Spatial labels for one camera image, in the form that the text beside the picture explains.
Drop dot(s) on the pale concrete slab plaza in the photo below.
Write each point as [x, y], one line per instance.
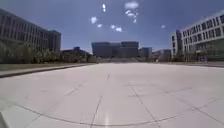
[126, 93]

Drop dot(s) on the pale low building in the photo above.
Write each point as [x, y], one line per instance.
[162, 54]

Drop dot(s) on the row of trees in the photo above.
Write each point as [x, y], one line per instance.
[26, 56]

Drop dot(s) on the white building with dark windows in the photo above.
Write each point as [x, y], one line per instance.
[203, 36]

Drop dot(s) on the grass strip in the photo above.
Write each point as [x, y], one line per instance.
[30, 66]

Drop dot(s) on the wide stone steps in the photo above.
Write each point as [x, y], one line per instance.
[118, 60]

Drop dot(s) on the dark glass building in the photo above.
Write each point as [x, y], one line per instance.
[116, 49]

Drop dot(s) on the grey many-windowed building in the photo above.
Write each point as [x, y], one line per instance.
[23, 33]

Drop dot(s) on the low dark-roofed building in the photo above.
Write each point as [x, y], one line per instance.
[76, 54]

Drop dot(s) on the pale kerb strip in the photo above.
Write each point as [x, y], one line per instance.
[36, 70]

